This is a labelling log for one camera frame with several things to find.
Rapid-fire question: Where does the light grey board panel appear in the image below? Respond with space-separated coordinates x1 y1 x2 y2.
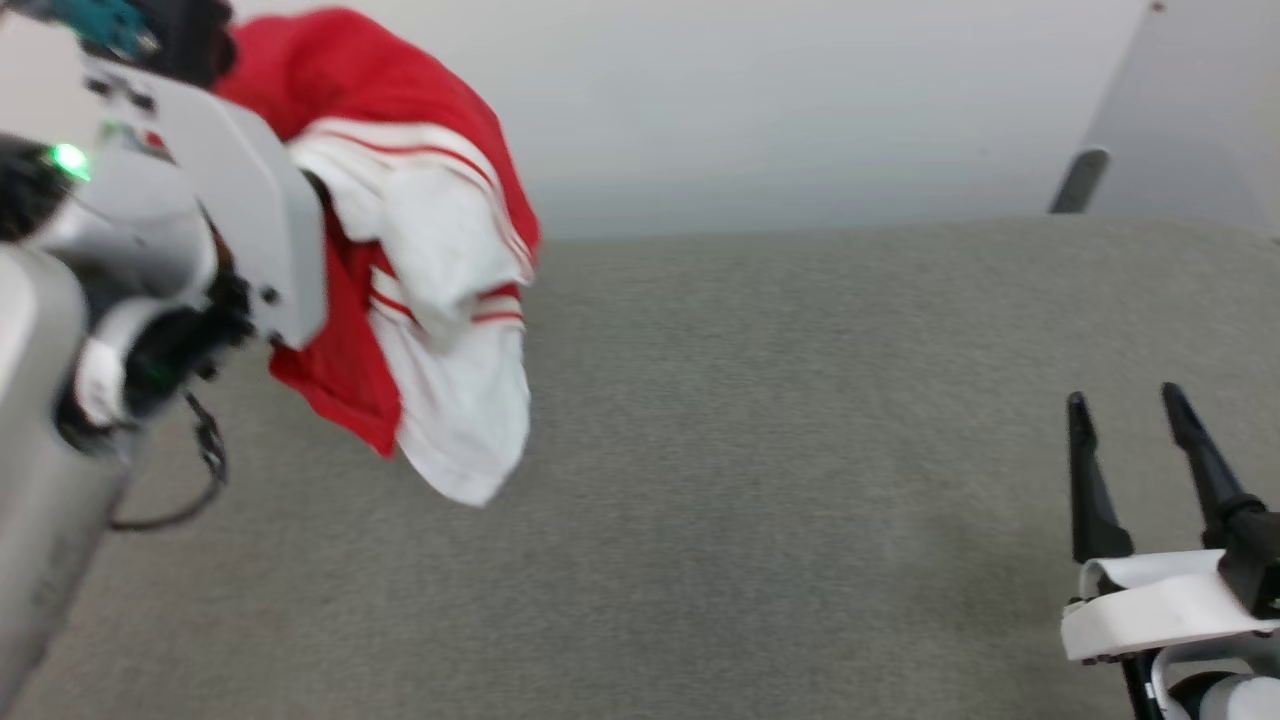
1080 0 1280 236

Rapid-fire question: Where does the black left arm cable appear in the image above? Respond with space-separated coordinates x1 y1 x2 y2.
108 390 230 532

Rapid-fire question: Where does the dark grey metal bracket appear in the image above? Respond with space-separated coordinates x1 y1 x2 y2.
1048 147 1112 215

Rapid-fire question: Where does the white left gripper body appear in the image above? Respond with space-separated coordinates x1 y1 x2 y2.
85 58 330 350

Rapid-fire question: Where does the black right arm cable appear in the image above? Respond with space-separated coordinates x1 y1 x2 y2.
1120 652 1166 720

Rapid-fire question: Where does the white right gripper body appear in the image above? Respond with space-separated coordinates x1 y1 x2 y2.
1060 548 1280 664

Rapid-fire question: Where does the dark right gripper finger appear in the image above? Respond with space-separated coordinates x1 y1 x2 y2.
1160 382 1280 616
1066 392 1136 564

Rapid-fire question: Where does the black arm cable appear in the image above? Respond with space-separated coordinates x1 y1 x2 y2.
108 390 230 532
1120 652 1166 720

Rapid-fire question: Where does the red and white basketball jersey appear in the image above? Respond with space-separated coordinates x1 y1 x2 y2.
213 8 542 508

